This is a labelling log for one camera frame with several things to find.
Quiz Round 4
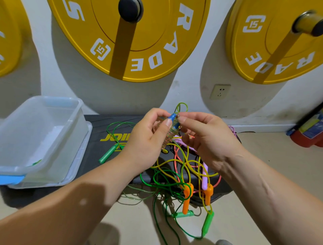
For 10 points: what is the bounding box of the person's left hand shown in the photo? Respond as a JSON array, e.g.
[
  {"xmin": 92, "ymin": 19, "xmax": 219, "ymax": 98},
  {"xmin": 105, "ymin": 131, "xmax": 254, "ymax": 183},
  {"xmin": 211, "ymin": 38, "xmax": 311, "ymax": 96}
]
[{"xmin": 120, "ymin": 107, "xmax": 174, "ymax": 176}]

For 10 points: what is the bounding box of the person's right hand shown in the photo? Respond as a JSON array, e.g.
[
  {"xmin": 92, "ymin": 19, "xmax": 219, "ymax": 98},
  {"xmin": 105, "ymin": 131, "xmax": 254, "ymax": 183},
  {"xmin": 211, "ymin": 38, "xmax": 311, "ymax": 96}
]
[{"xmin": 178, "ymin": 112, "xmax": 249, "ymax": 173}]

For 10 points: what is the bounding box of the blue handled jump rope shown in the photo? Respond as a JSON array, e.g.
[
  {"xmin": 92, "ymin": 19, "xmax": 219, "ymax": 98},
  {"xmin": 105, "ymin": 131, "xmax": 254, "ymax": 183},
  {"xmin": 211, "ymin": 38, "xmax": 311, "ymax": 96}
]
[{"xmin": 166, "ymin": 112, "xmax": 182, "ymax": 138}]

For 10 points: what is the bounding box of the pile of jump ropes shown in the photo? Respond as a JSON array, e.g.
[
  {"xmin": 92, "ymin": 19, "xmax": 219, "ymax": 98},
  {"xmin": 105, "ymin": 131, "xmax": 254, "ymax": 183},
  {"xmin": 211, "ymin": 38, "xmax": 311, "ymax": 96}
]
[{"xmin": 118, "ymin": 102, "xmax": 241, "ymax": 245}]

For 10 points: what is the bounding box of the clear plastic storage bin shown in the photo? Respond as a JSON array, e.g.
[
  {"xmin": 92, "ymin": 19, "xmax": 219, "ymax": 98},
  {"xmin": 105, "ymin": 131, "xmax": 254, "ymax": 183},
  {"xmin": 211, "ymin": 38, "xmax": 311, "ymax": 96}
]
[{"xmin": 0, "ymin": 96, "xmax": 86, "ymax": 178}]

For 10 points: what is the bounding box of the person's right forearm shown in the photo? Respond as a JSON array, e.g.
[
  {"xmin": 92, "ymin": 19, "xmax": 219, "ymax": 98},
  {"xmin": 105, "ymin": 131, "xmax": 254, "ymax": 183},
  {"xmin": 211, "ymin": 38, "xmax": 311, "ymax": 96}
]
[{"xmin": 224, "ymin": 151, "xmax": 323, "ymax": 245}]

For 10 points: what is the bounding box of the person's left forearm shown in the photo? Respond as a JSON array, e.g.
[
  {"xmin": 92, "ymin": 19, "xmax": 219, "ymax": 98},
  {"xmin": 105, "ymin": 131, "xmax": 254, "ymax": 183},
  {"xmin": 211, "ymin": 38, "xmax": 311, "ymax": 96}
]
[{"xmin": 0, "ymin": 154, "xmax": 136, "ymax": 245}]

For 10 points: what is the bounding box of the black aerobic step platform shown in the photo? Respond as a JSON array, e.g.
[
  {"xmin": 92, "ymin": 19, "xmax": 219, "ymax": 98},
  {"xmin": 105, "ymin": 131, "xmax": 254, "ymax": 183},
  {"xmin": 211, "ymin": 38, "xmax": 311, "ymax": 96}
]
[{"xmin": 0, "ymin": 114, "xmax": 242, "ymax": 209}]

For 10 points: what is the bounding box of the translucent plastic lid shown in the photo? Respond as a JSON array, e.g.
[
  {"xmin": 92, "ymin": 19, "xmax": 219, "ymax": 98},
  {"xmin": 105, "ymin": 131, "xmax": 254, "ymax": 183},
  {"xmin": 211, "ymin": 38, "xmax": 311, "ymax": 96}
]
[{"xmin": 7, "ymin": 121, "xmax": 93, "ymax": 190}]

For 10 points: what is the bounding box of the red fire extinguisher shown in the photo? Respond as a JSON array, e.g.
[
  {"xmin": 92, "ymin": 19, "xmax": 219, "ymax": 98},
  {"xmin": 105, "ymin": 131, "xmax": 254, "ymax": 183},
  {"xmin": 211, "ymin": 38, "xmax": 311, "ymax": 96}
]
[{"xmin": 286, "ymin": 102, "xmax": 323, "ymax": 148}]

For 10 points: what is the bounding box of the large yellow weight plate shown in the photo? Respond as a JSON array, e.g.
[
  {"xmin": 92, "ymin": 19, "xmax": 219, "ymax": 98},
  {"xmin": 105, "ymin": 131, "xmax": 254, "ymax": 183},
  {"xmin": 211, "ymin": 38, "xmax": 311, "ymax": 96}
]
[{"xmin": 47, "ymin": 0, "xmax": 212, "ymax": 83}]

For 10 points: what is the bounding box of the blue plastic piece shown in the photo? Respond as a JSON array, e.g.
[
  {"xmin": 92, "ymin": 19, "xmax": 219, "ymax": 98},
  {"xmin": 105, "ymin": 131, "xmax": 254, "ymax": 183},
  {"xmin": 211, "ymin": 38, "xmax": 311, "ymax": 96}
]
[{"xmin": 0, "ymin": 175, "xmax": 25, "ymax": 186}]

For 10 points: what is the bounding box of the white wall socket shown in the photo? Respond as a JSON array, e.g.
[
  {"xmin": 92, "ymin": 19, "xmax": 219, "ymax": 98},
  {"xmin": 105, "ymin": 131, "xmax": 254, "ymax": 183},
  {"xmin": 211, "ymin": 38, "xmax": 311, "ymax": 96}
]
[{"xmin": 210, "ymin": 84, "xmax": 232, "ymax": 100}]

